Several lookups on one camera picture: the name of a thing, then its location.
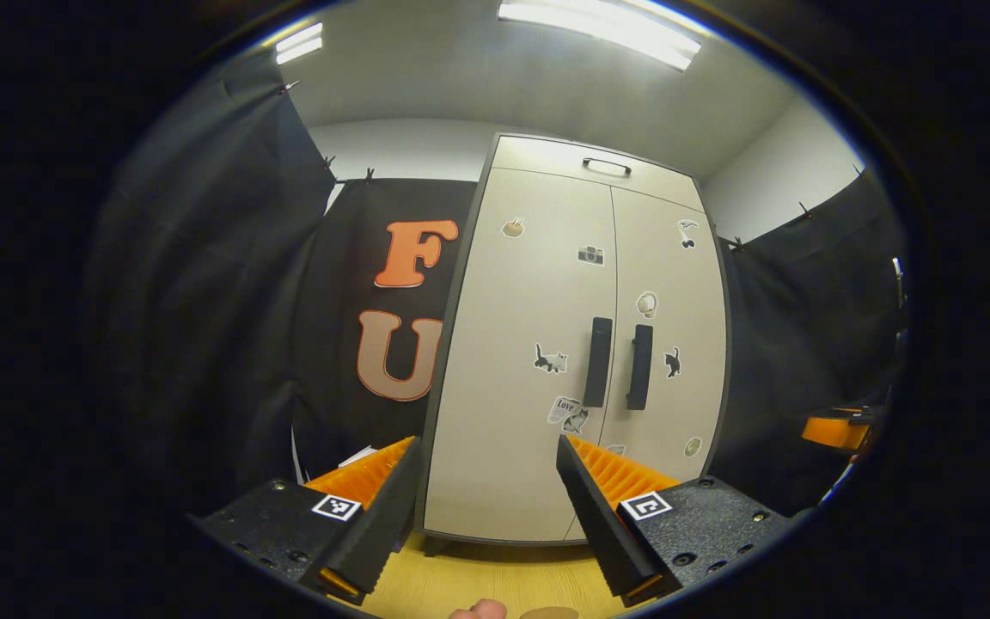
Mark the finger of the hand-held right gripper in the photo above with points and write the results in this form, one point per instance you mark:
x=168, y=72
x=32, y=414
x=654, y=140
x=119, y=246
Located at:
x=856, y=413
x=834, y=432

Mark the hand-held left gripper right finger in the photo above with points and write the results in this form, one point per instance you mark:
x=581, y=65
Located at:
x=607, y=524

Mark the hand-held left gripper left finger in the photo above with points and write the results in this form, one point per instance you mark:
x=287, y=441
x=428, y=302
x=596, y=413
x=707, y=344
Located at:
x=383, y=524

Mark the white cabinet door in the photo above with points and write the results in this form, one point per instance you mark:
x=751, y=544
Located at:
x=684, y=284
x=512, y=344

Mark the white book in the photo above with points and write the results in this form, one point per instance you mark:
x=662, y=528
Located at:
x=363, y=454

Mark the round brown coaster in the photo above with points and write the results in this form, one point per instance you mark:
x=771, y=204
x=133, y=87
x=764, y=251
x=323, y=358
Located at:
x=549, y=613

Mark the white cabinet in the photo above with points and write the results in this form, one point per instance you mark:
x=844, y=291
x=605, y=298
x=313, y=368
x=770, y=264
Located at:
x=478, y=258

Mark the black backdrop cloth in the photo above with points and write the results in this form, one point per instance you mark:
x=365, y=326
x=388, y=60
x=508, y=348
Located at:
x=203, y=301

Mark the white cabinet drawer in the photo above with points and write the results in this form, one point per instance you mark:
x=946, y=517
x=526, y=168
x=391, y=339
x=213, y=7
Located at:
x=546, y=163

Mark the large ceiling light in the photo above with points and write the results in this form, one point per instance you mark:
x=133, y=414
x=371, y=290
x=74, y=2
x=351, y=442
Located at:
x=598, y=30

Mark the small ceiling light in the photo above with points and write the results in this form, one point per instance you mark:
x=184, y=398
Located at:
x=299, y=43

